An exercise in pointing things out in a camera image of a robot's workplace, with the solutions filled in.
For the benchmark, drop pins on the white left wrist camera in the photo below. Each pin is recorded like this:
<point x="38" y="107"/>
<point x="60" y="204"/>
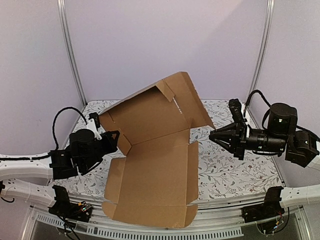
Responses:
<point x="93" y="124"/>

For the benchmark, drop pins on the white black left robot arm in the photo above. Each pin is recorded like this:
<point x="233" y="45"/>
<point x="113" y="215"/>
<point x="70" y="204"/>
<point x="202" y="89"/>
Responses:
<point x="14" y="170"/>

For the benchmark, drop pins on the brown cardboard box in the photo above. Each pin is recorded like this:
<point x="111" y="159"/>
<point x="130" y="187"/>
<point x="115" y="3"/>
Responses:
<point x="159" y="162"/>

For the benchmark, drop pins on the aluminium front rail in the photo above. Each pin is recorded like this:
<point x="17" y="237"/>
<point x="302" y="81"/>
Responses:
<point x="215" y="219"/>

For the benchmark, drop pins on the aluminium frame post left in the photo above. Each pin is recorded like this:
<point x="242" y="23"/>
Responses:
<point x="61" y="6"/>

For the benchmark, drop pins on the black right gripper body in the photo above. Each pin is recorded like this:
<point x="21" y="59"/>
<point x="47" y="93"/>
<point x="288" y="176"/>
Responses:
<point x="240" y="139"/>

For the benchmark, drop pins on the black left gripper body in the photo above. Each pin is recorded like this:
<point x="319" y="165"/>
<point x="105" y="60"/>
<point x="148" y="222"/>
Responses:
<point x="91" y="161"/>

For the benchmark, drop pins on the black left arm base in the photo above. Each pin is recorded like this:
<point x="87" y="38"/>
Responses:
<point x="66" y="210"/>

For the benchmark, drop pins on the aluminium frame post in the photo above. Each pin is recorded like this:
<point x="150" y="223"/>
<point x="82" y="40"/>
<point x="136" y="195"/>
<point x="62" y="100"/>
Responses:
<point x="270" y="5"/>
<point x="61" y="6"/>

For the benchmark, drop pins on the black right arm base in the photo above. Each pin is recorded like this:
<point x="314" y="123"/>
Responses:
<point x="268" y="209"/>

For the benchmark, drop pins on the aluminium frame post right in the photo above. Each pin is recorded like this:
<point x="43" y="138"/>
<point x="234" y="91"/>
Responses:
<point x="270" y="5"/>

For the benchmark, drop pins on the floral patterned table mat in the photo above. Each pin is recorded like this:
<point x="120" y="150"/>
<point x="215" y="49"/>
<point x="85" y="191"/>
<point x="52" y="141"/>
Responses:
<point x="220" y="175"/>

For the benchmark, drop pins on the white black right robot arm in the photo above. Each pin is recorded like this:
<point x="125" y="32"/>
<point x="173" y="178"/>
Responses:
<point x="306" y="144"/>

